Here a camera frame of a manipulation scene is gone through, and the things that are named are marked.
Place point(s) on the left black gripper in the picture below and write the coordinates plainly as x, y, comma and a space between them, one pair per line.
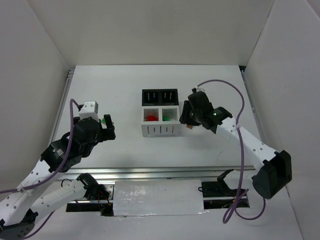
104, 131

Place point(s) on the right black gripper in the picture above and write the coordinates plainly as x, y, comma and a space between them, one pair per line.
186, 114

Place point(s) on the red ridged lego brick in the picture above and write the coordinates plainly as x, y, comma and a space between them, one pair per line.
151, 118

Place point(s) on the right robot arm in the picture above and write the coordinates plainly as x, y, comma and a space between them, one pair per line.
274, 168

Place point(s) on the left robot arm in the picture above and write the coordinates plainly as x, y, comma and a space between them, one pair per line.
25, 207

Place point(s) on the white container pair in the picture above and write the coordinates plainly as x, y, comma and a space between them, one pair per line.
160, 128

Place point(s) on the black container pair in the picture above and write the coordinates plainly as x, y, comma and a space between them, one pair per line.
159, 97

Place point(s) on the white foam cover panel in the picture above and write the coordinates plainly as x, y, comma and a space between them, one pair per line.
157, 198

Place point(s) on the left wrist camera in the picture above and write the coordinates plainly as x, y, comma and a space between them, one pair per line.
89, 110

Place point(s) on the aluminium rail frame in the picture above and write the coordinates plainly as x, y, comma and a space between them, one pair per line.
118, 91

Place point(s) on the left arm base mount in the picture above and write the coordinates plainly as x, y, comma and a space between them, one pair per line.
98, 193

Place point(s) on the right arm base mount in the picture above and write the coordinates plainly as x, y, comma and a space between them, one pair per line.
216, 195

